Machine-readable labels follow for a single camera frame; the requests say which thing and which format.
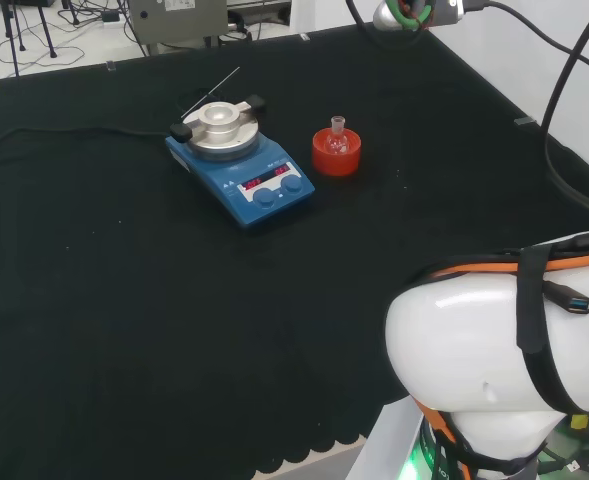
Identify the grey metal cabinet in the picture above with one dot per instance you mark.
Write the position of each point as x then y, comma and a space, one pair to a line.
174, 20

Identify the black bench cloth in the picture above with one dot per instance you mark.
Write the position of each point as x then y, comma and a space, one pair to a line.
124, 300

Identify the black usb plug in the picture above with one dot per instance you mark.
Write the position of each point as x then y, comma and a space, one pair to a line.
571, 300

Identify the clear round-bottom flask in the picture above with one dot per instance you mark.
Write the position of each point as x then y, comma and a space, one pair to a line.
336, 140

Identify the thin metal probe rod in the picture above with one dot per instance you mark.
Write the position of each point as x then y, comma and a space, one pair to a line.
214, 90

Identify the black tripod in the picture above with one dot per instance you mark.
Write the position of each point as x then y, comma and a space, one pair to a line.
16, 35

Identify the blue heater with steel plate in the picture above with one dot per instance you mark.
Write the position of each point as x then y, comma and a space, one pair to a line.
269, 170

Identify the grey mounting plate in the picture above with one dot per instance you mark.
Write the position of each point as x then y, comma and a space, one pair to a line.
384, 440

